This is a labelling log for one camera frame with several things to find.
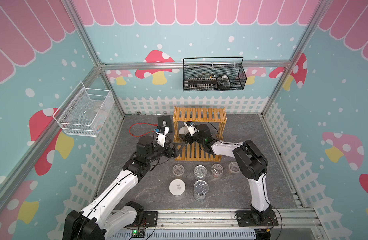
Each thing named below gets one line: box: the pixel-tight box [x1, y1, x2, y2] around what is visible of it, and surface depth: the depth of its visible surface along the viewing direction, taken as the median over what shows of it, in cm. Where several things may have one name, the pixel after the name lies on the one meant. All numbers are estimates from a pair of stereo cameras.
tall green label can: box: [193, 179, 209, 202], surface depth 75 cm
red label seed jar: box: [211, 163, 224, 178], surface depth 87 cm
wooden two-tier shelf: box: [173, 106, 227, 162], surface depth 85 cm
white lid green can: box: [169, 179, 186, 201], surface depth 77 cm
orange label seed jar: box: [172, 164, 185, 179], surface depth 87 cm
